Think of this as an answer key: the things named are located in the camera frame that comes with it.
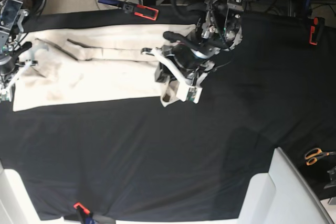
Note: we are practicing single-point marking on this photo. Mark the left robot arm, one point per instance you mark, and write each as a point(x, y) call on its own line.
point(218, 28)

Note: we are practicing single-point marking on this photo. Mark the orange black clamp right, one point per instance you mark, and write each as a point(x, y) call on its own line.
point(316, 30)

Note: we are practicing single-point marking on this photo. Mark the orange blue clamp bottom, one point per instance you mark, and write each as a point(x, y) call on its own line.
point(87, 217)

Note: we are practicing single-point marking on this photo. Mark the blue orange clamp top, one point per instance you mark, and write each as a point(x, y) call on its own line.
point(134, 9)

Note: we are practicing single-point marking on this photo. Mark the black table cloth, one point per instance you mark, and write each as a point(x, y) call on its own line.
point(87, 124)

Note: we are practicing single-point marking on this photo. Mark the orange handled scissors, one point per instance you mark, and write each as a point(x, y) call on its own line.
point(316, 154)

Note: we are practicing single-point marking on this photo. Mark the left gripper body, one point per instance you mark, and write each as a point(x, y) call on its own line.
point(191, 63)

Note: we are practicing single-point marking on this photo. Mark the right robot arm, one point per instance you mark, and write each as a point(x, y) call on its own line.
point(13, 15)

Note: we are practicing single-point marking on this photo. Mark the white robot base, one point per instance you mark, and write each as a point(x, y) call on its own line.
point(16, 205)
point(288, 197)

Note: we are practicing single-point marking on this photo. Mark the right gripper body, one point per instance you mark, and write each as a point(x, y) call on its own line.
point(10, 62)

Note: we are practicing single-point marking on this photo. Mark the cream white T-shirt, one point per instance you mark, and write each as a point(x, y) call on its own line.
point(91, 65)

